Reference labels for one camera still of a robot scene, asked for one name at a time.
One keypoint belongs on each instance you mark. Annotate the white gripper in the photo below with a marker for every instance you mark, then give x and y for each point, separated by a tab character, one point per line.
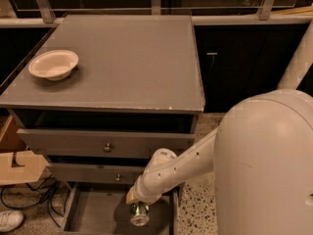
141	193

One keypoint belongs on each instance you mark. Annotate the green soda can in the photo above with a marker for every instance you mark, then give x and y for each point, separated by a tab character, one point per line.
139	214

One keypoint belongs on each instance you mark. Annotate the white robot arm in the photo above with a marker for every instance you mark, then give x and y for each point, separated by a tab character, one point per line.
262	157

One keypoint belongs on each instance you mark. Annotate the grey middle drawer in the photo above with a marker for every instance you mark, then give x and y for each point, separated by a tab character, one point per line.
95	173

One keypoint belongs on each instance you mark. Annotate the grey drawer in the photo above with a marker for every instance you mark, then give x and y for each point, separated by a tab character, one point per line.
87	143
95	173
100	209

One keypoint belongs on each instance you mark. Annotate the grey bottom drawer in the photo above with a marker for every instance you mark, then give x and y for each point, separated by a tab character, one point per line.
100	209

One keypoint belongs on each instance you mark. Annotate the brass top drawer knob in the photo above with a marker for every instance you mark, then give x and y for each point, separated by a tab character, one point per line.
107	148

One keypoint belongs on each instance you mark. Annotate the grey top drawer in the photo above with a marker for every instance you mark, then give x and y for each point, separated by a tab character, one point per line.
87	143

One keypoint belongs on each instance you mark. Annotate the grey drawer cabinet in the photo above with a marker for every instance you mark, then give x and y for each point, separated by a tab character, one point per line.
134	74

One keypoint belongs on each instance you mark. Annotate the white sneaker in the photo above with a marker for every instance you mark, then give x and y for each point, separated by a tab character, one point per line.
10	220

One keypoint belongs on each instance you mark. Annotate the white paper bowl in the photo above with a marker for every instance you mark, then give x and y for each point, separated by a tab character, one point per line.
53	65

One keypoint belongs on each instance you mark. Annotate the white diagonal pole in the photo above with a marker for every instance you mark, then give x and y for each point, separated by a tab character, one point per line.
300	63

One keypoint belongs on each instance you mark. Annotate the metal glass railing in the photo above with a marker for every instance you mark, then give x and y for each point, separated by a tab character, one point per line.
45	13

